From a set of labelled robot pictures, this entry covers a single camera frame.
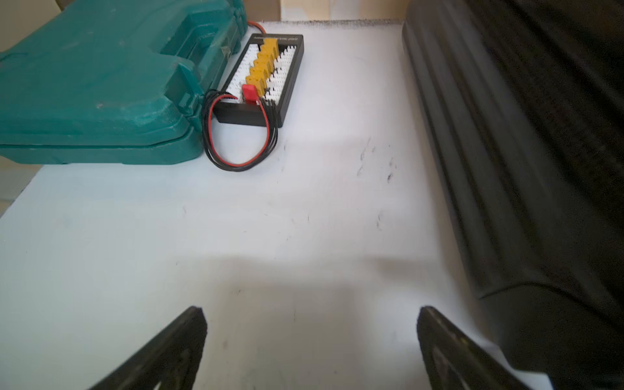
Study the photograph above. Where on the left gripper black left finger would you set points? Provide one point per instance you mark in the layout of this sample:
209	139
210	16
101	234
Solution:
170	360

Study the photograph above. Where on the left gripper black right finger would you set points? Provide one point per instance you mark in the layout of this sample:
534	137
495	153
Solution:
453	361

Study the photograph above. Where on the black hard-shell suitcase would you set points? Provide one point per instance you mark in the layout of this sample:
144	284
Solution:
523	106

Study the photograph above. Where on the green plastic tool case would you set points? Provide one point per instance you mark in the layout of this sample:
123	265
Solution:
116	81

